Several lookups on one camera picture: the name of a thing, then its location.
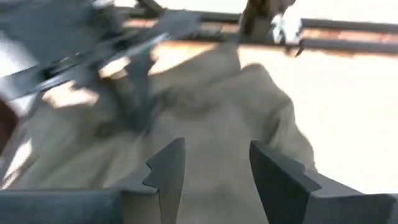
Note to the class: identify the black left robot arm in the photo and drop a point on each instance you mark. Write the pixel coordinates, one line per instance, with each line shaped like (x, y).
(46, 18)

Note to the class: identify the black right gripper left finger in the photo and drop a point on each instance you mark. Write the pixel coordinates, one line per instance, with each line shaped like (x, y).
(77, 208)

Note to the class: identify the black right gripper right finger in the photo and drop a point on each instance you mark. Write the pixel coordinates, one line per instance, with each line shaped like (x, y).
(289, 193)

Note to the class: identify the black metal table frame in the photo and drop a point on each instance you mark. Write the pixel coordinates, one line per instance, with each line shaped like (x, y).
(342, 46)

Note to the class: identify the dark olive green garment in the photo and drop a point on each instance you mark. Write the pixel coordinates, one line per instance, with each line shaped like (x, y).
(217, 124)

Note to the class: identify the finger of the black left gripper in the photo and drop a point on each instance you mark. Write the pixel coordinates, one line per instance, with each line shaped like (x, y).
(143, 93)

